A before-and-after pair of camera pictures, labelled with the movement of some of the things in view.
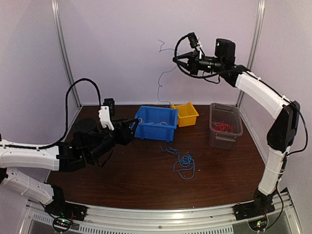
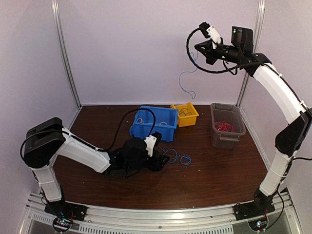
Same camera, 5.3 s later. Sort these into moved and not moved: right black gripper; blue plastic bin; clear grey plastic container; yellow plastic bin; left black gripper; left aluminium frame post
Moved: right black gripper; left black gripper
Not moved: clear grey plastic container; yellow plastic bin; left aluminium frame post; blue plastic bin
